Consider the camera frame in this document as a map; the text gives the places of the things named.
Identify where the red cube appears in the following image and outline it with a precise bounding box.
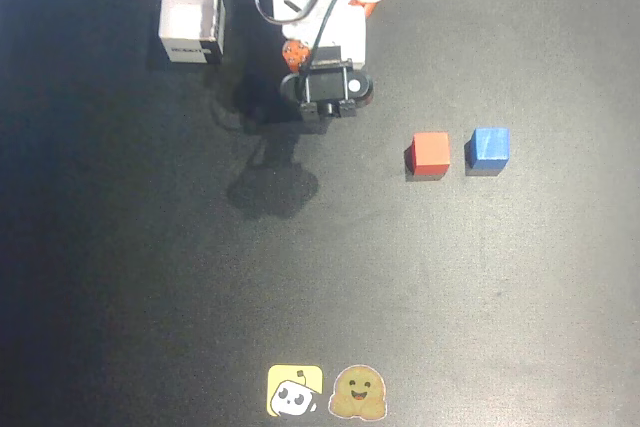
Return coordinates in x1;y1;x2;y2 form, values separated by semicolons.
408;131;452;177

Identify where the white cardboard box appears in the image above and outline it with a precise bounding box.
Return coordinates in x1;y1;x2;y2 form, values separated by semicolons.
158;0;227;66

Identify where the blue cube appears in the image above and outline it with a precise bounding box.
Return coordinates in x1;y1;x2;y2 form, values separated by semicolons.
468;126;511;172

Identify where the black table mat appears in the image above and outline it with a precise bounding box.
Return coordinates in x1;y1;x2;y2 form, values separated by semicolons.
0;0;640;427

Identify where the yellow robot sticker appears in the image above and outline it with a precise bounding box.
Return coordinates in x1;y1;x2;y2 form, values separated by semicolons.
267;364;324;418

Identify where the hugging face sticker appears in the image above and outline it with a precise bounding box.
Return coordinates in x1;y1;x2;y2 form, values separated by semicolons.
327;364;389;421

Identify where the black camera cable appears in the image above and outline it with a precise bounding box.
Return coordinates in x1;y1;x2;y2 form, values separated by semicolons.
297;0;364;101

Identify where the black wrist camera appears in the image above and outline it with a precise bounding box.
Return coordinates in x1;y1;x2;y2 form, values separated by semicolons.
278;57;374;122

